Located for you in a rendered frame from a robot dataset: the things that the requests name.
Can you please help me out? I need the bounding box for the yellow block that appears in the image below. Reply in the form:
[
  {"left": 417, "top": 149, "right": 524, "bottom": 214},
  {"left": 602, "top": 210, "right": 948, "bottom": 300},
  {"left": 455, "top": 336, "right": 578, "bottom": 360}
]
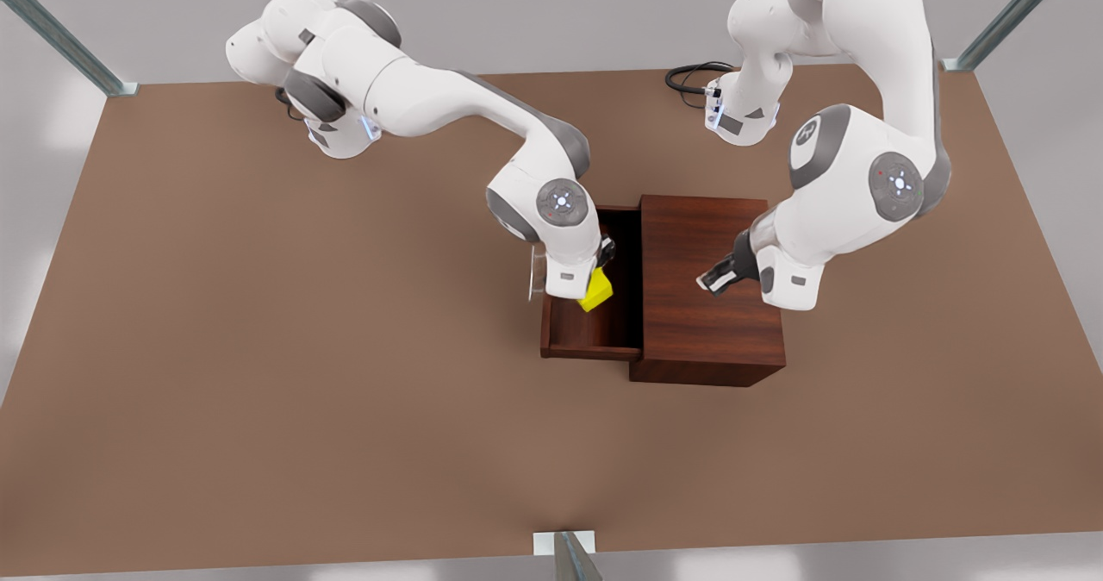
[{"left": 578, "top": 268, "right": 614, "bottom": 313}]

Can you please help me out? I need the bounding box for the dark wooden cabinet box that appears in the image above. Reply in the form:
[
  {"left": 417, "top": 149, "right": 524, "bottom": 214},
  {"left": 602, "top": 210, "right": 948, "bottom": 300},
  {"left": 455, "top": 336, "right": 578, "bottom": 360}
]
[{"left": 628, "top": 194, "right": 788, "bottom": 389}]

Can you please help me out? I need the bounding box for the dark wooden drawer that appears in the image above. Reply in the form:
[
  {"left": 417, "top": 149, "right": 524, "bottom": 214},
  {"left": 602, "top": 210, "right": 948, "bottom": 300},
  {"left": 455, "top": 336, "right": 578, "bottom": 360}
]
[{"left": 539, "top": 204, "right": 645, "bottom": 362}]

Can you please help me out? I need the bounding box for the silver frame post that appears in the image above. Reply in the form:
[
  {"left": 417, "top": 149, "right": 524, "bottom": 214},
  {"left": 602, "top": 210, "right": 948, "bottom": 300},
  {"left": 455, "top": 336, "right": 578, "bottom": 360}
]
[
  {"left": 533, "top": 529, "right": 605, "bottom": 581},
  {"left": 941, "top": 0, "right": 1083, "bottom": 72},
  {"left": 0, "top": 0, "right": 140, "bottom": 98}
]

